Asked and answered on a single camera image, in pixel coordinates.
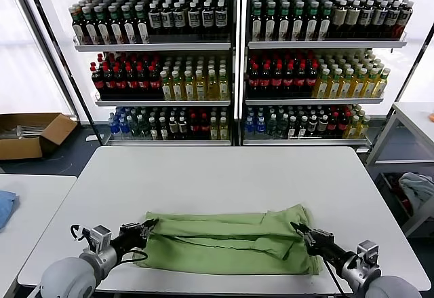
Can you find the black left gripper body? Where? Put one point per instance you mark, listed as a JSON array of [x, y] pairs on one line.
[[130, 235]]

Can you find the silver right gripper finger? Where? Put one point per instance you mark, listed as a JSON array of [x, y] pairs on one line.
[[298, 229], [308, 229]]

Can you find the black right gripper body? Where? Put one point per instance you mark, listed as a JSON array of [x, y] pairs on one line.
[[318, 242]]

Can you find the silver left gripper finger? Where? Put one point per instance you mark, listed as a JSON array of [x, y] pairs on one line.
[[149, 224], [147, 233]]

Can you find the green polo shirt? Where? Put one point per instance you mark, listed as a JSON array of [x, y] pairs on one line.
[[220, 243]]

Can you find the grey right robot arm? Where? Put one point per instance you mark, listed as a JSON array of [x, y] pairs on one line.
[[390, 288]]

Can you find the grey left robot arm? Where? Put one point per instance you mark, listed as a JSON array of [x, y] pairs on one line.
[[68, 277]]

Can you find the white cap dark drink bottle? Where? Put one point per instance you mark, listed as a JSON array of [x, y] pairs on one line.
[[302, 128], [173, 126], [163, 130], [153, 130], [323, 125], [183, 126], [313, 125], [292, 129]]

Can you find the red fabric item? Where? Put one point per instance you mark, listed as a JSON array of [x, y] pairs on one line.
[[395, 186]]

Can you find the green tinted water bottle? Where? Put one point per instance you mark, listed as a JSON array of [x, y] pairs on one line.
[[282, 126], [271, 126], [133, 127], [142, 127]]

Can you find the blue water bottle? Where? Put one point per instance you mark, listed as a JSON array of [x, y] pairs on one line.
[[249, 126], [123, 129], [260, 126], [114, 126]]

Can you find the small white flat object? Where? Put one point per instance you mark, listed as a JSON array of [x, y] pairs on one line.
[[91, 138]]

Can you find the small red cap cola bottle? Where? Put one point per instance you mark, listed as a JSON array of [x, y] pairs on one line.
[[193, 126], [203, 126], [343, 123], [333, 124]]

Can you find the small yellow tea bottle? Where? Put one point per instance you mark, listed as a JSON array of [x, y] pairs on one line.
[[363, 126], [352, 127], [223, 129], [213, 129]]

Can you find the pale blue crumpled cloth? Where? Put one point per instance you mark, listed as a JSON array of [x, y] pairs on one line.
[[417, 186]]

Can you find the blue folded cloth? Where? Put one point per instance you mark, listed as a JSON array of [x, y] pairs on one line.
[[5, 209]]

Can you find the yellow tea bottle white cap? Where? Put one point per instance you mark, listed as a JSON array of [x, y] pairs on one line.
[[201, 87], [346, 86], [334, 86], [212, 87], [177, 87], [223, 87], [359, 86], [322, 86], [165, 87], [371, 86], [382, 84], [189, 87]]

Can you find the brown cardboard box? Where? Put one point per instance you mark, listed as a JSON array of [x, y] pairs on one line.
[[20, 150]]

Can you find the grey metal side table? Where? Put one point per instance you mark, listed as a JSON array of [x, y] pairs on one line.
[[412, 111]]

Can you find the small orange object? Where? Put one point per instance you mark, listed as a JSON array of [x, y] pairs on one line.
[[431, 116]]

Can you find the grey metal shelving unit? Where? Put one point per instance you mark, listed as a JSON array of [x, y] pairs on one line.
[[322, 45], [152, 47]]

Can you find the green cap dark tea bottle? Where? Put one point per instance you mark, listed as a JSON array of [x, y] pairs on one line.
[[142, 24], [102, 24], [298, 23], [312, 23], [129, 24], [90, 25], [284, 23], [270, 23], [325, 23], [116, 24], [256, 23], [78, 25]]

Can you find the navy white label drink bottle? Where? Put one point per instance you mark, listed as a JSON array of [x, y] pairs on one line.
[[404, 19], [208, 18], [392, 19], [367, 19], [154, 19], [221, 18], [194, 19], [179, 19], [380, 19], [167, 19]]

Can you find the beige label dark drink bottle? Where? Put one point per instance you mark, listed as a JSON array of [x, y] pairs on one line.
[[339, 19], [353, 19]]

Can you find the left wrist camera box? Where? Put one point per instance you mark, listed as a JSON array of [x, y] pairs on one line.
[[100, 238]]

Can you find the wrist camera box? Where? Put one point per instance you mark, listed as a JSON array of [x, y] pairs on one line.
[[368, 252], [100, 238]]

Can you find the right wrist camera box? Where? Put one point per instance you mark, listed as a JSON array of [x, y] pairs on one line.
[[368, 252]]

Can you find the black slanted frame pole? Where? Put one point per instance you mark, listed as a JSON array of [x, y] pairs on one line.
[[96, 130], [415, 65]]

